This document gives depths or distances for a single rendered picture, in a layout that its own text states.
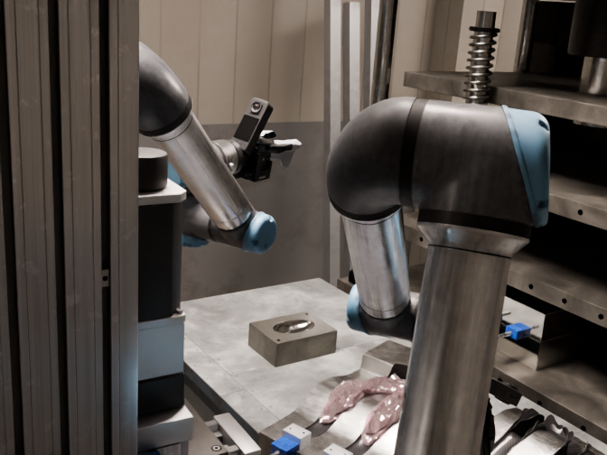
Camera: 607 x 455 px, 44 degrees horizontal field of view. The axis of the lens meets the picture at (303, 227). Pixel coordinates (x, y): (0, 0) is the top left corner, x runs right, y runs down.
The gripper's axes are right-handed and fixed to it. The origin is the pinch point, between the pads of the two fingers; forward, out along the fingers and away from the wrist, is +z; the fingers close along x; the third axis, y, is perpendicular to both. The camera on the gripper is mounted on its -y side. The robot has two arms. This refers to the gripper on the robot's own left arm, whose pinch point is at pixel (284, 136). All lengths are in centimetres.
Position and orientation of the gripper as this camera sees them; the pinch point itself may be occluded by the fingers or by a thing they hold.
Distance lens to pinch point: 168.5
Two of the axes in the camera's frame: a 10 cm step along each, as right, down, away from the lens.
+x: 8.1, 3.4, -4.7
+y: -1.8, 9.2, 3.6
